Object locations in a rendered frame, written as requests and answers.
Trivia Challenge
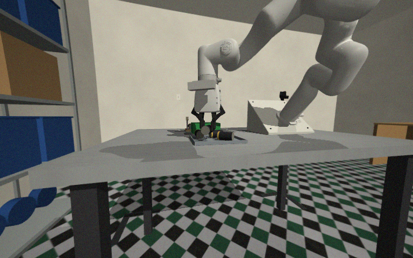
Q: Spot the green open box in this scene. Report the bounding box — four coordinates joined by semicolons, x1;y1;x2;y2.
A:
191;122;220;134

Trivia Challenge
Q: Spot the tan flat circuit board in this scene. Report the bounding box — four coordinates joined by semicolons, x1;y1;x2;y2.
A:
185;117;191;132

